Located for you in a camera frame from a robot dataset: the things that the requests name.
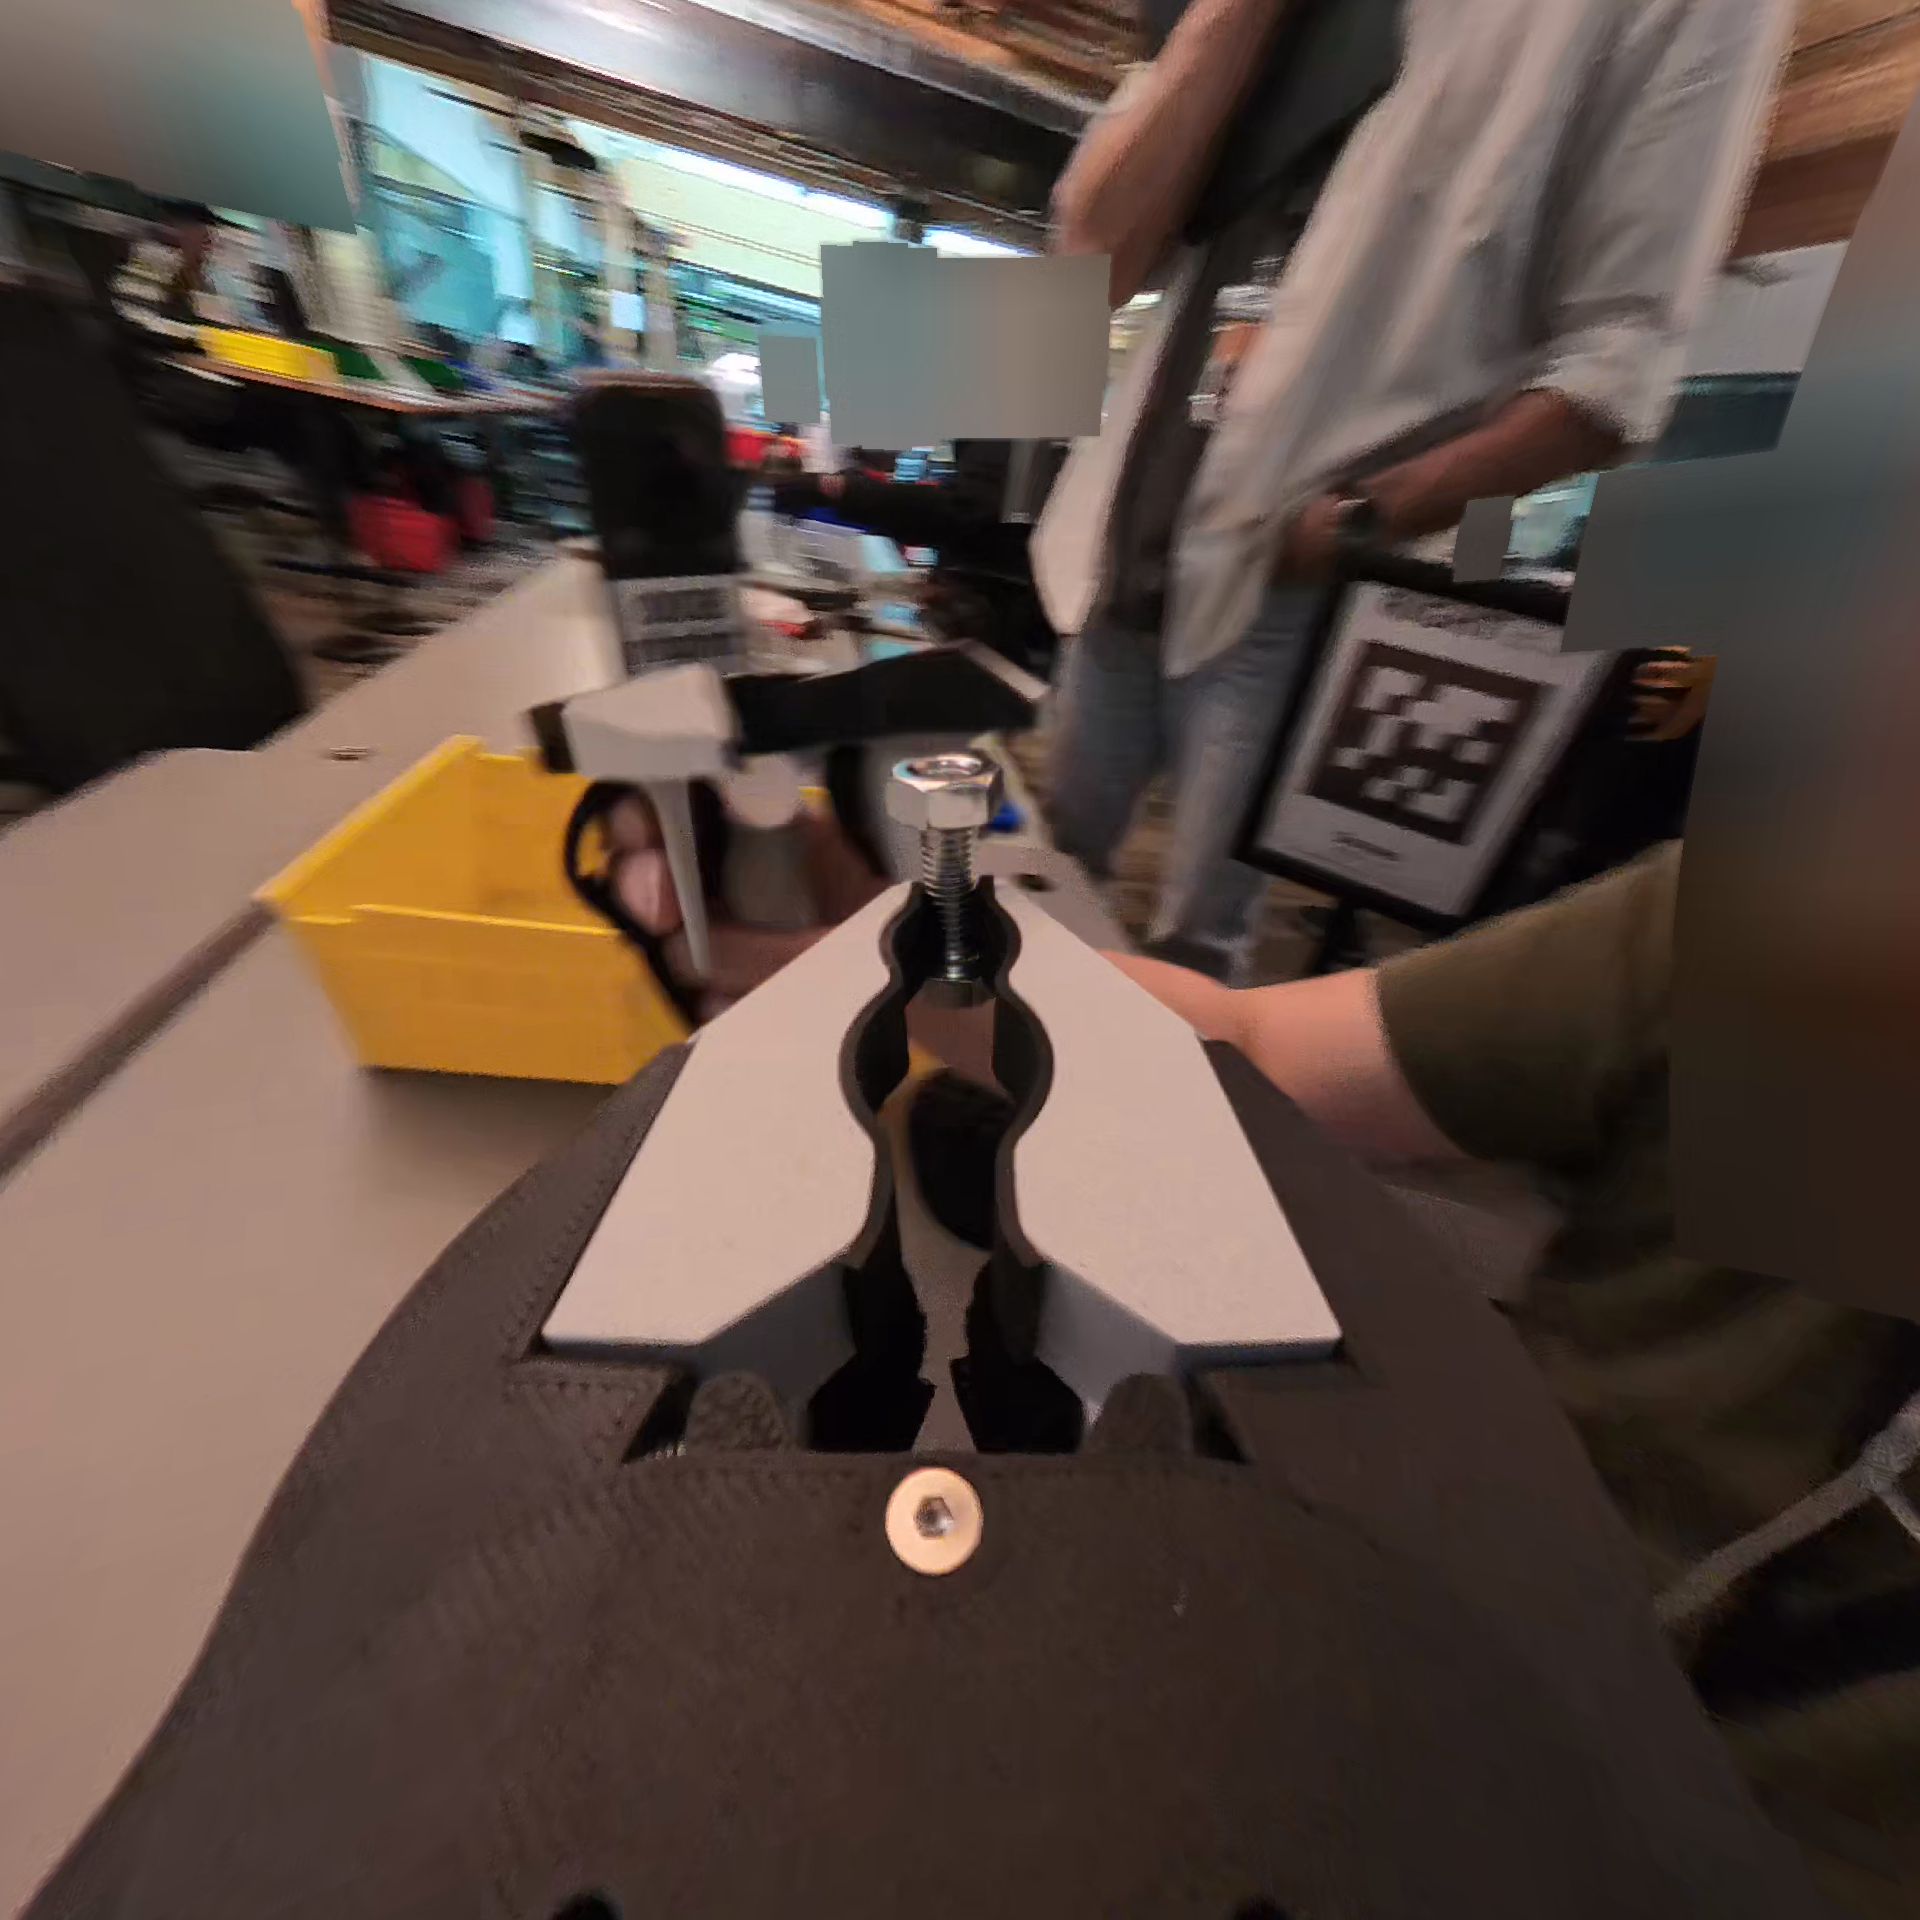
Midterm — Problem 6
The yellow plastic bin with divider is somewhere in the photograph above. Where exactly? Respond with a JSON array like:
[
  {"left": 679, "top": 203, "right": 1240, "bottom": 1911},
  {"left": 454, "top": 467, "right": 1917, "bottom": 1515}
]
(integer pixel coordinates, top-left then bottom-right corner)
[{"left": 256, "top": 735, "right": 841, "bottom": 1085}]

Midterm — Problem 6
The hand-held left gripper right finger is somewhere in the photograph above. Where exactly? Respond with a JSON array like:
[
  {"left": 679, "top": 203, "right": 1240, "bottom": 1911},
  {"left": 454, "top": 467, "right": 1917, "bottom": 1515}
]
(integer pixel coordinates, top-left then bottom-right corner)
[{"left": 957, "top": 884, "right": 1343, "bottom": 1412}]

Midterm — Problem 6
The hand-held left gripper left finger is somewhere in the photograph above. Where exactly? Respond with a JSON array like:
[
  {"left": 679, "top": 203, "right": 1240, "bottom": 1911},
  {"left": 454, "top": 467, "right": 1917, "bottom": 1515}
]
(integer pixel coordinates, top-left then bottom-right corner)
[{"left": 538, "top": 884, "right": 940, "bottom": 1412}]

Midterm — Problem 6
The white cable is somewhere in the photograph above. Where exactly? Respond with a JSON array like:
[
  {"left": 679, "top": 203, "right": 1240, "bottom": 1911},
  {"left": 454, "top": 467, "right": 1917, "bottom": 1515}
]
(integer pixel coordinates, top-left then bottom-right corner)
[{"left": 1649, "top": 1388, "right": 1920, "bottom": 1644}]

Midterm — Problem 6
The framed marker sign on stand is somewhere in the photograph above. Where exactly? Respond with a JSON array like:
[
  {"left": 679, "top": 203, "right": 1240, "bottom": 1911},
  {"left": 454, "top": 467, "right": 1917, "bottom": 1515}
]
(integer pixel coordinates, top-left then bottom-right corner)
[{"left": 1230, "top": 570, "right": 1630, "bottom": 975}]

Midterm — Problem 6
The person's right forearm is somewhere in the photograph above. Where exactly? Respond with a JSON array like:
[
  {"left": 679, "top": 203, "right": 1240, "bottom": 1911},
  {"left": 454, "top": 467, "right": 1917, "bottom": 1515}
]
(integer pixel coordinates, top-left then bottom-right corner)
[{"left": 1102, "top": 949, "right": 1464, "bottom": 1167}]

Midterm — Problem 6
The steel hex bolt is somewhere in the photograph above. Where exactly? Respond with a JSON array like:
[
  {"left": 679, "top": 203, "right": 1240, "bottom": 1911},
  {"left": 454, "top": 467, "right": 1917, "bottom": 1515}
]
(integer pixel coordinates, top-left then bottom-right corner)
[{"left": 913, "top": 749, "right": 993, "bottom": 1010}]

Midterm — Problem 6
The person's right hand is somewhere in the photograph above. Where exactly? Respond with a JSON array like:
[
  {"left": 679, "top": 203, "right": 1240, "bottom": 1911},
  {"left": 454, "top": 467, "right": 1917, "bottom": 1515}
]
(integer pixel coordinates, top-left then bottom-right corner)
[{"left": 591, "top": 809, "right": 902, "bottom": 1038}]

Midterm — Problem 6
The steel hex nut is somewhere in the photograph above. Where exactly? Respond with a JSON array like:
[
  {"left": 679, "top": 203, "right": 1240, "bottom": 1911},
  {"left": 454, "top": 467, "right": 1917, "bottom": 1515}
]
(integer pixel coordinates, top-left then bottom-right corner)
[{"left": 885, "top": 755, "right": 998, "bottom": 837}]

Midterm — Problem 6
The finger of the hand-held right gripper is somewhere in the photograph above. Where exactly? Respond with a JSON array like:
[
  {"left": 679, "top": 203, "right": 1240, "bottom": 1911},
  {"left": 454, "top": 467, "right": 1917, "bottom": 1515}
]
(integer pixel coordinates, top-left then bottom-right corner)
[
  {"left": 520, "top": 662, "right": 741, "bottom": 785},
  {"left": 650, "top": 777, "right": 719, "bottom": 981}
]

